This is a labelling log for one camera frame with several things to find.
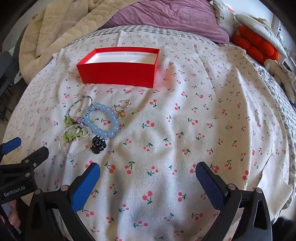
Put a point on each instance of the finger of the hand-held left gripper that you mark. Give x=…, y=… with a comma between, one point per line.
x=11, y=144
x=34, y=157

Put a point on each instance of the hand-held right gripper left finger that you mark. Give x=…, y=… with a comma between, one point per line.
x=84, y=187

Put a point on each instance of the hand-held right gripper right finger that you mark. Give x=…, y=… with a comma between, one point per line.
x=208, y=185

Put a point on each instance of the jewellery pieces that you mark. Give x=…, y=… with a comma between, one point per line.
x=69, y=155

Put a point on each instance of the black hair claw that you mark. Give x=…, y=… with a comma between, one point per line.
x=98, y=144

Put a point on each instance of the gold charm earring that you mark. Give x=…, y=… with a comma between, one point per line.
x=121, y=114

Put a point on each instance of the red cardboard box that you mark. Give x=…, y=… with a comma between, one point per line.
x=115, y=74

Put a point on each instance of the person's left hand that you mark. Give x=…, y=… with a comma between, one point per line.
x=13, y=215

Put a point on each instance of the cherry print bed sheet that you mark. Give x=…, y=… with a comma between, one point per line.
x=161, y=129

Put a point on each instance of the dark chair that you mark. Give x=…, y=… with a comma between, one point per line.
x=7, y=69

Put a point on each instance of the beige quilted blanket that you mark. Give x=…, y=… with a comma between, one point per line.
x=57, y=25

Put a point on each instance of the white plush toy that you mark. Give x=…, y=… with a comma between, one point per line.
x=279, y=74

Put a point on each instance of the orange plush cushion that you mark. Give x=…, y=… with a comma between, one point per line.
x=252, y=41

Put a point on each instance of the white printed pillow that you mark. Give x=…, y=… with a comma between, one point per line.
x=223, y=18
x=266, y=30

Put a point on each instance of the purple pillow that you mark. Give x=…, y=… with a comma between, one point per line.
x=173, y=16

